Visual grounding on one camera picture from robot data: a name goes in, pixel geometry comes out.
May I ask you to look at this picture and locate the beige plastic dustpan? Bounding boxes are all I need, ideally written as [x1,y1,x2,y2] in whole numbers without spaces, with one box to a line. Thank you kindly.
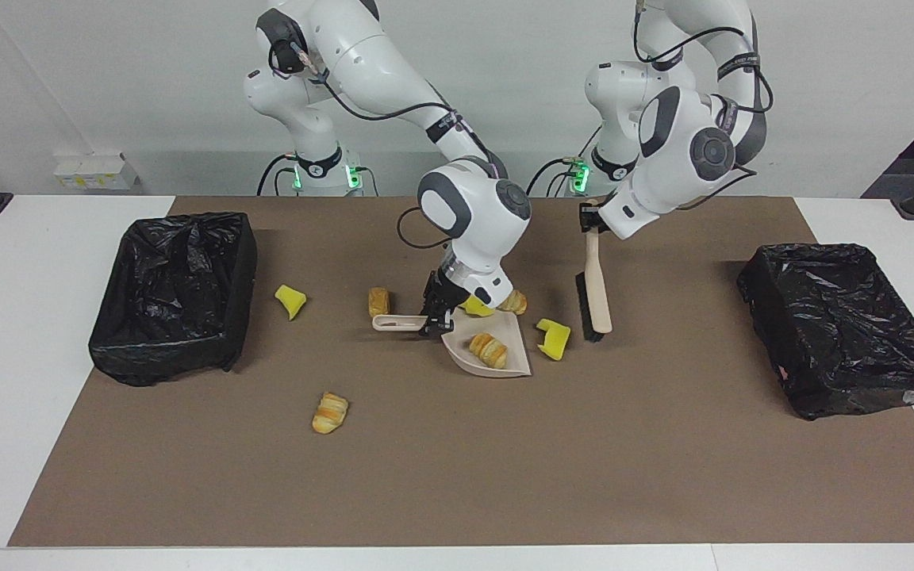
[371,309,533,379]

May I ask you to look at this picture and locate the beige hand brush black bristles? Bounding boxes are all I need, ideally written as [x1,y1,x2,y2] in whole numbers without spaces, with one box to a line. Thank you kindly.
[575,226,613,343]

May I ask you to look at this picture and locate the black bagged bin pink spot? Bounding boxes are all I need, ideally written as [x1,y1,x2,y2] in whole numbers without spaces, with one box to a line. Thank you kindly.
[736,243,914,421]

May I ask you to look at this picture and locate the brown paper table mat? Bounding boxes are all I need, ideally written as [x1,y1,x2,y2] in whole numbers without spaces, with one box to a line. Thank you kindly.
[7,195,914,548]

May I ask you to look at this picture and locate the black base power cable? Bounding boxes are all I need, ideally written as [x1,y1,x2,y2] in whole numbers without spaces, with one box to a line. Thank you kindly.
[526,157,581,197]
[256,153,299,197]

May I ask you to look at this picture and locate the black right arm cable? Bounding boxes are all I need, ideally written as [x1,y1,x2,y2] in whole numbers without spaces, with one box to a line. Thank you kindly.
[269,40,505,251]

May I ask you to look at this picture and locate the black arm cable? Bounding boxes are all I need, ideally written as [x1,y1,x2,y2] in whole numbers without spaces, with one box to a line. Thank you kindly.
[636,0,775,211]
[269,40,505,251]

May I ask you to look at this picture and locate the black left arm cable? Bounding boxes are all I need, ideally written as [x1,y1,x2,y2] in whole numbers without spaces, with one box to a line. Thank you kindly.
[636,0,775,211]

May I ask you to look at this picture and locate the white wall socket box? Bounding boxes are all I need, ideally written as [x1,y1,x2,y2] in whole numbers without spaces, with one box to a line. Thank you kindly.
[53,152,141,192]

